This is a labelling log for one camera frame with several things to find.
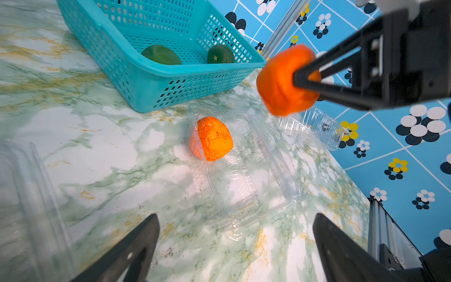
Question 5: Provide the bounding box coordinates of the aluminium corner post right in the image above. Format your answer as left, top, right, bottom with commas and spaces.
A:
261, 0, 310, 59

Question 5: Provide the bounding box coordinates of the teal plastic basket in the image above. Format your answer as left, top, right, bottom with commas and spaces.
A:
58, 1, 265, 113

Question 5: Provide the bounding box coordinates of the green fruit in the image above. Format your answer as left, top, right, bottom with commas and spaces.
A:
141, 45, 182, 65
207, 45, 235, 64

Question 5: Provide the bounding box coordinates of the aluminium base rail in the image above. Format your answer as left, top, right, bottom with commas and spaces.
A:
368, 199, 423, 270

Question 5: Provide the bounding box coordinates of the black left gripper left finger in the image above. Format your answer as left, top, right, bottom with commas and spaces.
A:
73, 214, 160, 282

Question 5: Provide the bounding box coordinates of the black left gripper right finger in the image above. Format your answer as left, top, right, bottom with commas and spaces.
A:
312, 213, 402, 282

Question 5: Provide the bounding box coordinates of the orange fruit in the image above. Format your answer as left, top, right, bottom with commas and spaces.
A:
190, 116, 234, 162
257, 45, 319, 116

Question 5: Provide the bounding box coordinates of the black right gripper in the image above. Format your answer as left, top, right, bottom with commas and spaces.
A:
293, 1, 451, 111

